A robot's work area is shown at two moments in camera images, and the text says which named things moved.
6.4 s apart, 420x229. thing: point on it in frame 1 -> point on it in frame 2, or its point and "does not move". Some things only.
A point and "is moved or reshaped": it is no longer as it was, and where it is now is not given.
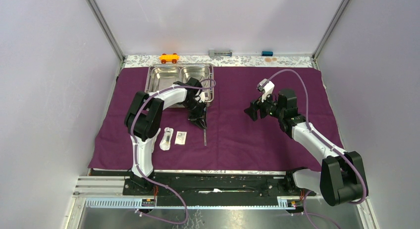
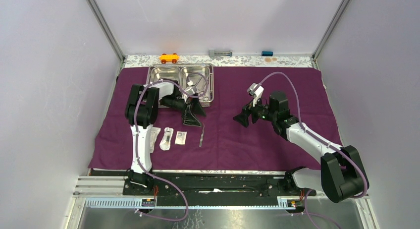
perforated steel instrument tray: x=158 y=76 does not move
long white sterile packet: x=154 y=140 does not move
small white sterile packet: x=181 y=138 does not move
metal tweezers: x=205 y=137 is moved or reshaped
